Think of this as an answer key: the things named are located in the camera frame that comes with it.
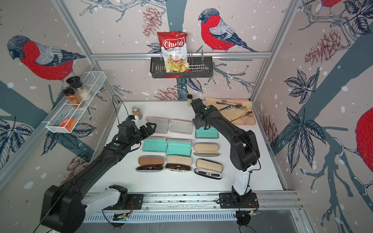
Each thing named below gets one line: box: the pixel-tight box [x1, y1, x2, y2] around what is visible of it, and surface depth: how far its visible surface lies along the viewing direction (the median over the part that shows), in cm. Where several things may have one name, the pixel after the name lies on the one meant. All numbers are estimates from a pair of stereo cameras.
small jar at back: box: [186, 94, 193, 107], surface depth 115 cm
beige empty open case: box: [193, 142, 220, 157], surface depth 94 cm
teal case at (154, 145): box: [141, 139, 168, 152], surface depth 93 cm
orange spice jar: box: [63, 88, 85, 110], surface depth 73 cm
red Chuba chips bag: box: [157, 31, 190, 73], surface depth 84 cm
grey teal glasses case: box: [195, 127, 219, 139], surface depth 102 cm
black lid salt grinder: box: [66, 76, 92, 102], surface depth 75 cm
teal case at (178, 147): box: [166, 138, 192, 158], surface depth 94 cm
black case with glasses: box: [194, 158, 224, 180], surface depth 85 cm
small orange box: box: [60, 117, 76, 131], surface depth 68 cm
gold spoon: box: [230, 110, 253, 122], surface depth 113 cm
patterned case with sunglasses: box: [164, 155, 193, 173], surface depth 87 cm
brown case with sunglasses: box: [135, 155, 165, 173], surface depth 87 cm
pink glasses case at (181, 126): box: [169, 119, 194, 135], surface depth 105 cm
